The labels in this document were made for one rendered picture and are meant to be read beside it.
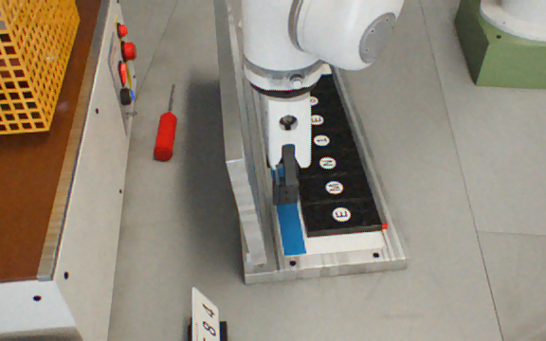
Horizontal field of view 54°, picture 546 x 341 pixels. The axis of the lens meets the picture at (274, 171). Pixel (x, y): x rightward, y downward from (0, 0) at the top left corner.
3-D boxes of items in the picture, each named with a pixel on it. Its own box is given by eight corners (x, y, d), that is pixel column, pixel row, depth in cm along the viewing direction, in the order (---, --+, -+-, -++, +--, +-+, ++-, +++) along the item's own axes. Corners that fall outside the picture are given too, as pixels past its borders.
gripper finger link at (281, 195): (302, 180, 61) (300, 218, 66) (299, 161, 63) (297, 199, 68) (275, 183, 61) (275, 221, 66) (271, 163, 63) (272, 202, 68)
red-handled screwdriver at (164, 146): (172, 161, 83) (171, 148, 81) (154, 162, 83) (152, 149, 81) (183, 91, 95) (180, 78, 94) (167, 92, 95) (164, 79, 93)
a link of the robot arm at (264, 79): (331, 71, 53) (329, 96, 55) (316, 26, 59) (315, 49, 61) (246, 78, 52) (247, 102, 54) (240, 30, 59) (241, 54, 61)
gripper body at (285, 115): (326, 92, 54) (319, 171, 62) (309, 39, 61) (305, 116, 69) (252, 98, 53) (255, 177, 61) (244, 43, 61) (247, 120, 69)
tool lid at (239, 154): (244, 158, 52) (226, 162, 52) (269, 270, 65) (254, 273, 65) (222, -36, 83) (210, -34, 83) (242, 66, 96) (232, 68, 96)
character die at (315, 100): (342, 114, 88) (343, 108, 87) (282, 117, 87) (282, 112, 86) (336, 96, 91) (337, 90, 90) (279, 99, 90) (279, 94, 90)
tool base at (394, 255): (408, 268, 69) (412, 251, 66) (245, 284, 67) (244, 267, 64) (338, 72, 100) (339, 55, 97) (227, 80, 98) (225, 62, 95)
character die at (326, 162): (364, 178, 77) (365, 171, 76) (296, 183, 76) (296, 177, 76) (356, 154, 81) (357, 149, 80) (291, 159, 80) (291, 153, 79)
